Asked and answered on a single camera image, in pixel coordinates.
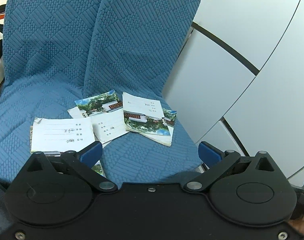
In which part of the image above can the white notebook with handwriting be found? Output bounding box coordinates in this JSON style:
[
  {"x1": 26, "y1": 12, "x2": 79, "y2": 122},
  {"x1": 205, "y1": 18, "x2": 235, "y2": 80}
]
[{"x1": 30, "y1": 118, "x2": 95, "y2": 154}]

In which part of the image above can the notebook with building photo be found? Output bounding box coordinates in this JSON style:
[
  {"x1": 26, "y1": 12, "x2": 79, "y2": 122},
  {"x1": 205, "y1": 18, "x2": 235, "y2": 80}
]
[{"x1": 122, "y1": 92, "x2": 177, "y2": 147}]

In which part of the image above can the notebook with garden photo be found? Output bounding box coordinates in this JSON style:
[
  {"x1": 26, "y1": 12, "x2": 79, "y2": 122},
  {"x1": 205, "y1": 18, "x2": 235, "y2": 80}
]
[{"x1": 67, "y1": 89, "x2": 128, "y2": 144}]

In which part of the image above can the blue textured chair cover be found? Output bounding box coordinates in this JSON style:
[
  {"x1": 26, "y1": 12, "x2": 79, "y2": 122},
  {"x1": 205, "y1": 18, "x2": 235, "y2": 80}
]
[{"x1": 0, "y1": 0, "x2": 201, "y2": 183}]

